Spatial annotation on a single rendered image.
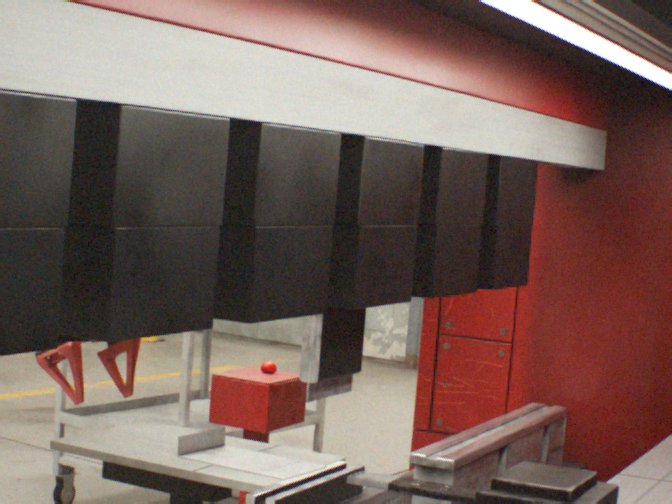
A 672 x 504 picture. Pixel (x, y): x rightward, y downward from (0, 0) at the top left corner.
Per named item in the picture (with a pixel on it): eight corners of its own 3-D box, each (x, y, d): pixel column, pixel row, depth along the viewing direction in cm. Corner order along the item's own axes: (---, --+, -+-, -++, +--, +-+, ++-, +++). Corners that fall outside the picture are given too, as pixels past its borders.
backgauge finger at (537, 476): (377, 481, 140) (381, 435, 140) (615, 521, 129) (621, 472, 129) (326, 502, 130) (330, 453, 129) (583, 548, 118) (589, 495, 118)
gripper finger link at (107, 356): (157, 387, 176) (136, 320, 178) (122, 392, 170) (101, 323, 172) (121, 402, 179) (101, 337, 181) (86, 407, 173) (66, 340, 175)
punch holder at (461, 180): (411, 285, 164) (422, 148, 163) (477, 292, 160) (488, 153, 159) (359, 290, 150) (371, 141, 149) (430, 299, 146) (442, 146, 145)
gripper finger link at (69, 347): (123, 392, 170) (102, 323, 172) (86, 397, 164) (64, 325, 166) (87, 407, 173) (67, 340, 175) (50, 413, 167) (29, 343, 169)
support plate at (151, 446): (143, 427, 156) (143, 419, 156) (345, 466, 144) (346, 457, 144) (49, 449, 139) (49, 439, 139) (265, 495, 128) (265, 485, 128)
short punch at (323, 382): (342, 389, 140) (349, 299, 139) (359, 392, 139) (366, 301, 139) (297, 401, 131) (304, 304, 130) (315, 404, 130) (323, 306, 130)
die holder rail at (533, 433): (525, 461, 210) (532, 402, 209) (561, 466, 207) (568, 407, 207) (401, 526, 165) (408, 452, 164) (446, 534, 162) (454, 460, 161)
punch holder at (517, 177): (468, 278, 182) (478, 156, 181) (528, 285, 178) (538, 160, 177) (427, 283, 168) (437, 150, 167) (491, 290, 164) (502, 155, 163)
